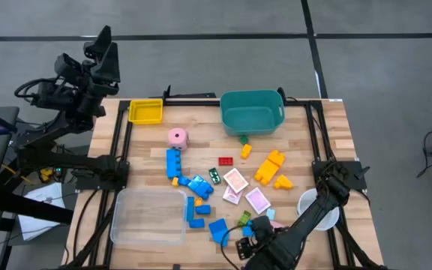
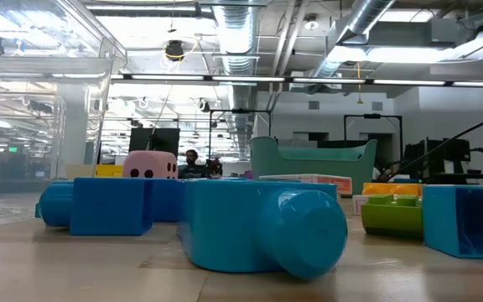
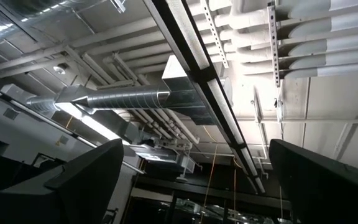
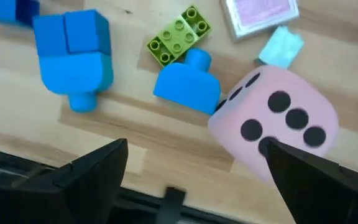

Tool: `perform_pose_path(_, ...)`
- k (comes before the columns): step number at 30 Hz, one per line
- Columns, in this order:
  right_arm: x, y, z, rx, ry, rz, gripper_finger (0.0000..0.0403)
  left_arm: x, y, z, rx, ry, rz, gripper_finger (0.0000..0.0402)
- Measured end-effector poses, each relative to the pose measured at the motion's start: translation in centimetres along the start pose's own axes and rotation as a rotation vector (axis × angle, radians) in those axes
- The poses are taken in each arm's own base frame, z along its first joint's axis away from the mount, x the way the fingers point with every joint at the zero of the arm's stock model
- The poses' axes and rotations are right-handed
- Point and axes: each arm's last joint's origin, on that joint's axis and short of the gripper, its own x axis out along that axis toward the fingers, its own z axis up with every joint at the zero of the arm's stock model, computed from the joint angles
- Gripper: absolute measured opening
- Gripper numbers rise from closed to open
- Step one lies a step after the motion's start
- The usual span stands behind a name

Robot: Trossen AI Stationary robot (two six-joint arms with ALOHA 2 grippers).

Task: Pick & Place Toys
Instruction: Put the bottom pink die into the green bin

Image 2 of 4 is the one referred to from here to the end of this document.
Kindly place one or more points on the yellow plastic basket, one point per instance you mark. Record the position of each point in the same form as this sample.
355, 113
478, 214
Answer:
108, 171

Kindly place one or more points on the lime green toy block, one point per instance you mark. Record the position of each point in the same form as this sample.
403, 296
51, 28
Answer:
392, 220

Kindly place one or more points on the person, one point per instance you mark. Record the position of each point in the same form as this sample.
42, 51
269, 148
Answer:
191, 161

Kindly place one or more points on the clear plastic container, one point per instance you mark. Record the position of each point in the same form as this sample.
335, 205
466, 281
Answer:
23, 105

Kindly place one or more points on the ceiling light strip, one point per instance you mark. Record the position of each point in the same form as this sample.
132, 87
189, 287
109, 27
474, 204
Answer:
245, 79

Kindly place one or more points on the blue single-stud toy block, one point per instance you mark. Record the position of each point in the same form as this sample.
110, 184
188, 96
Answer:
224, 226

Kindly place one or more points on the purple object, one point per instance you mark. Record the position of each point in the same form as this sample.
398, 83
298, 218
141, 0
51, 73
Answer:
247, 175

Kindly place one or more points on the blue two-stud toy block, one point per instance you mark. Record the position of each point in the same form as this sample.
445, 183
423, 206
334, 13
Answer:
438, 218

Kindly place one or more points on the teal plastic bin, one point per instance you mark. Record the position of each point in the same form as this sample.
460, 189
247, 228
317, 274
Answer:
308, 165

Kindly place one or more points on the black computer monitor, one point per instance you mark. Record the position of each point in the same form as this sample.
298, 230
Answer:
162, 140

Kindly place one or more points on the bright ceiling light panel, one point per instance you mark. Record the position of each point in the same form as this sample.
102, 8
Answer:
392, 54

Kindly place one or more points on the black overhead camera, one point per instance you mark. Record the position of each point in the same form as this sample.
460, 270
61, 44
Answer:
174, 49

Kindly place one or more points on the pink foam die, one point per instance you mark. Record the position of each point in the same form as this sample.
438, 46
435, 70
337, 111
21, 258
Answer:
149, 161

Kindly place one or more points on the distant robot station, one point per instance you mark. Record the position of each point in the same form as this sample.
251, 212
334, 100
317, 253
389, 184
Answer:
455, 153

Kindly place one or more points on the white ceiling sensor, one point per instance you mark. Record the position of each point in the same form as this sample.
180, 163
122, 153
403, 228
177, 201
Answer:
311, 23

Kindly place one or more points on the square blue toy block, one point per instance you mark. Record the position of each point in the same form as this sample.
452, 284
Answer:
107, 205

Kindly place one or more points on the black frame stand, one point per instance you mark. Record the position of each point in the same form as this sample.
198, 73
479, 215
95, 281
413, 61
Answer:
239, 111
372, 116

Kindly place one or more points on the large yellow toy block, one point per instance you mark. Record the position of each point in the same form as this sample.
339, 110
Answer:
388, 189

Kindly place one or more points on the silver ventilation duct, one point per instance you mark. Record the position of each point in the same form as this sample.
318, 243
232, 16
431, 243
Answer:
367, 14
237, 38

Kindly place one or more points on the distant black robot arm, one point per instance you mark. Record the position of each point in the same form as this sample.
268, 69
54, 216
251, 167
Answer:
214, 166

